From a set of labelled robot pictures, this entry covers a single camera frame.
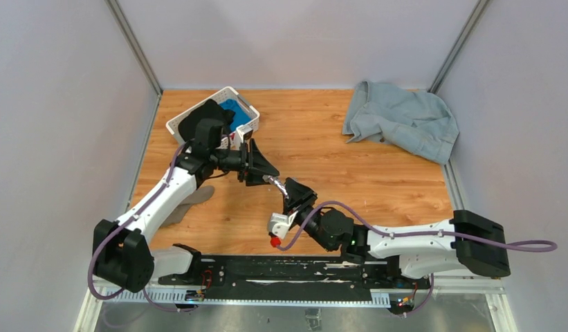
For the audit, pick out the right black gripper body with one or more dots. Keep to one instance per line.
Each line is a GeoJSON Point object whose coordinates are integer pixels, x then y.
{"type": "Point", "coordinates": [301, 214]}

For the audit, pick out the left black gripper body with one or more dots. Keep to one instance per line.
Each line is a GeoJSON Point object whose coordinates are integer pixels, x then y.
{"type": "Point", "coordinates": [244, 162]}

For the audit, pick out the steel threaded pipe fitting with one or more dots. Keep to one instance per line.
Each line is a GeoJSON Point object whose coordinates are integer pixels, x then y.
{"type": "Point", "coordinates": [267, 179]}

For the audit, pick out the chrome water faucet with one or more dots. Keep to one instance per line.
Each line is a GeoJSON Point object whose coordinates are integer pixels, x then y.
{"type": "Point", "coordinates": [279, 185]}

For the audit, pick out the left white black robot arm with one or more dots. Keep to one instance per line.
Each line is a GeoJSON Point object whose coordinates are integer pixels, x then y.
{"type": "Point", "coordinates": [121, 253]}

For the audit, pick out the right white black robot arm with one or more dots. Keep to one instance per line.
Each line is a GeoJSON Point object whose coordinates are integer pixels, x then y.
{"type": "Point", "coordinates": [467, 240]}

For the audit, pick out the blue cloth in basket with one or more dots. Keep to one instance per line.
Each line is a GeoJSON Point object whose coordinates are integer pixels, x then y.
{"type": "Point", "coordinates": [239, 117]}

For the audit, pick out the black cloth in basket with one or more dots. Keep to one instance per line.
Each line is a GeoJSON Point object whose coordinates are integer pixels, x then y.
{"type": "Point", "coordinates": [210, 109]}

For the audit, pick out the white plastic basket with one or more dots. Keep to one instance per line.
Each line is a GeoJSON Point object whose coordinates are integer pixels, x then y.
{"type": "Point", "coordinates": [220, 96]}

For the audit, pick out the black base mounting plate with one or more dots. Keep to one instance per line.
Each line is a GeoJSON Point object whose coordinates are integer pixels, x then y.
{"type": "Point", "coordinates": [294, 279]}

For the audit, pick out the grey-blue denim garment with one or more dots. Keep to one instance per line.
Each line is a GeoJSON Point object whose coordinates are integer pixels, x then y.
{"type": "Point", "coordinates": [416, 121]}

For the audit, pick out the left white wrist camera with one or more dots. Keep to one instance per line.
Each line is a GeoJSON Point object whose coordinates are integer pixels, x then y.
{"type": "Point", "coordinates": [243, 133]}

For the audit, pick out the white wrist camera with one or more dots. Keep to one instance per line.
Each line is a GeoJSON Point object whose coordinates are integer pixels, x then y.
{"type": "Point", "coordinates": [243, 133]}
{"type": "Point", "coordinates": [279, 224]}

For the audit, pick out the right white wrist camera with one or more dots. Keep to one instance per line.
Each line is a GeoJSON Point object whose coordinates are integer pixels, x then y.
{"type": "Point", "coordinates": [279, 224]}

